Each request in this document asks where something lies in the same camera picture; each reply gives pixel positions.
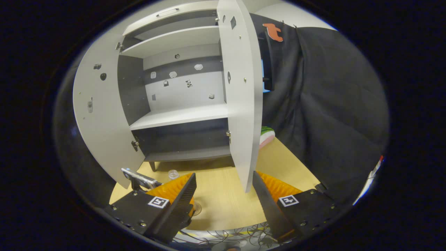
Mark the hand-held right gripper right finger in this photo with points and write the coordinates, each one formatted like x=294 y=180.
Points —
x=270 y=205

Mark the black backdrop cloth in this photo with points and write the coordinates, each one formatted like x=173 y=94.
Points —
x=331 y=104

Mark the green striped pink object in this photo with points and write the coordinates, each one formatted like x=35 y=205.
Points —
x=266 y=136

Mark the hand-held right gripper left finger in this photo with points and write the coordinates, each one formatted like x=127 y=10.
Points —
x=177 y=205

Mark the white grey cabinet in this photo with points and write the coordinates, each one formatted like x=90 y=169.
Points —
x=134 y=87

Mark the white cabinet shelf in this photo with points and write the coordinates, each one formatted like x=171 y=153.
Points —
x=174 y=42

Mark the clear plastic bottle green label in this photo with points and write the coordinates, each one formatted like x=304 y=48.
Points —
x=173 y=174

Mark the white and red object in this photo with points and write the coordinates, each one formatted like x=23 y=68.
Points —
x=371 y=177

